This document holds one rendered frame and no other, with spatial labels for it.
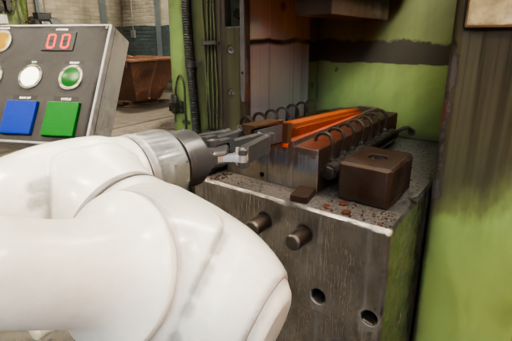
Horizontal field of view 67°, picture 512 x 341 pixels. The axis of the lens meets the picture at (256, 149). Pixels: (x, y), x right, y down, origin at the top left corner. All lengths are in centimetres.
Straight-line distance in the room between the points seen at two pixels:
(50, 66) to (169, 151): 58
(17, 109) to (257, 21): 55
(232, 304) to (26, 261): 11
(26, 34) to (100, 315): 87
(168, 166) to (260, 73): 54
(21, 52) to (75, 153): 68
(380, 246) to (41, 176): 43
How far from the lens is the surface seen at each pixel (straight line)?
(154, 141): 44
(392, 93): 109
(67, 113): 89
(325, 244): 62
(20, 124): 95
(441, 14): 106
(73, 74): 92
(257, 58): 92
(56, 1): 961
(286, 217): 64
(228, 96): 93
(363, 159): 65
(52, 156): 38
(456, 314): 85
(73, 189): 35
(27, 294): 22
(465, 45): 70
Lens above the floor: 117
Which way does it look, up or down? 16 degrees down
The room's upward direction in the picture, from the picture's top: straight up
